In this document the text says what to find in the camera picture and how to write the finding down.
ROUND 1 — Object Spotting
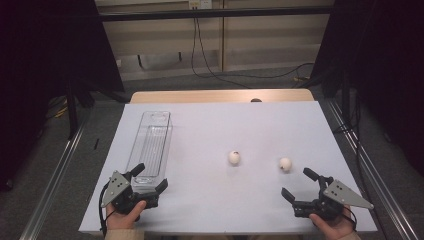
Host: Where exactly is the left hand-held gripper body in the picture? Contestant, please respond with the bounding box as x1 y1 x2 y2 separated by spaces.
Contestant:
100 170 160 215

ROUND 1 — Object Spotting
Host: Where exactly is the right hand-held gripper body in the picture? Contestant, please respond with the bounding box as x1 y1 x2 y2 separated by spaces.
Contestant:
291 174 375 222

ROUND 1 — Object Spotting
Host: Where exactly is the clear plastic container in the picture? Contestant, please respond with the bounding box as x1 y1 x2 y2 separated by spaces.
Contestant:
124 110 174 188

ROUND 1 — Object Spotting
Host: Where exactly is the white ball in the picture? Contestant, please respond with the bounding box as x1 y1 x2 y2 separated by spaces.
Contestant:
227 150 241 166
279 157 293 172

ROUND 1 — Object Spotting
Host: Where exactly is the person's left hand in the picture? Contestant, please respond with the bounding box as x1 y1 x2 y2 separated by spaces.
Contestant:
105 199 148 231

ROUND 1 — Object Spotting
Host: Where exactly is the person's right hand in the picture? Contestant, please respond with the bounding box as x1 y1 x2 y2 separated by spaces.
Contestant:
308 204 357 240

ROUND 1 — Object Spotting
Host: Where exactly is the white table mat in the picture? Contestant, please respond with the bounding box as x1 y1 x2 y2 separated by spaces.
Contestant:
78 100 379 234

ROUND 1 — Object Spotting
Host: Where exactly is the black metal stand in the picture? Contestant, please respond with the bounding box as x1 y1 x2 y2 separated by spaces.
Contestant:
339 66 354 131
64 78 132 140

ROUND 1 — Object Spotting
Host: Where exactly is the wooden table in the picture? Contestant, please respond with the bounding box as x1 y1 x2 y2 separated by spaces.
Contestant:
129 88 315 105

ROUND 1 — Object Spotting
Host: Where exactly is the black curtain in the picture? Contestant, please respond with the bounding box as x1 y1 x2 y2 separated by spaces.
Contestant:
0 0 126 191
311 0 424 178

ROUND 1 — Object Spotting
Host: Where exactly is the white power outlet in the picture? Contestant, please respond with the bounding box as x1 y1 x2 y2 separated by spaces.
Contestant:
188 0 213 10

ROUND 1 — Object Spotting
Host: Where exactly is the left hand-held gripper black cable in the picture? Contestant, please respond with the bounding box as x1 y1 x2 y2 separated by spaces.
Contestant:
97 182 116 238

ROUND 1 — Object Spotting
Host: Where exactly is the hand-held gripper black cable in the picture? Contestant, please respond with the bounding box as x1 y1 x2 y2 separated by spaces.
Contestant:
97 182 116 238
340 208 358 233

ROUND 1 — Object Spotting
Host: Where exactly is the right hand-held gripper black cable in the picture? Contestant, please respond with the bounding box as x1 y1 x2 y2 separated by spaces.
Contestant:
340 208 358 233

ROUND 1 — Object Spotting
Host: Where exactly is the metal floor rail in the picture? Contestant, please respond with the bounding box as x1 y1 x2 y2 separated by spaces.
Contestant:
324 99 419 240
19 109 93 240

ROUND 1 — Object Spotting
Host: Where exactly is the black floor cable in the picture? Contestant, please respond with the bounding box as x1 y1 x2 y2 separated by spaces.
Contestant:
333 96 368 194

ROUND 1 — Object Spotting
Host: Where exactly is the yellow cable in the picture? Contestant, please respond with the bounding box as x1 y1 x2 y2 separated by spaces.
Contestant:
49 96 68 119

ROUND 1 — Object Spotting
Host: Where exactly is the black power cable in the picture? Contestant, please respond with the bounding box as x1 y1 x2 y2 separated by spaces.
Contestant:
190 18 250 89
196 18 316 80

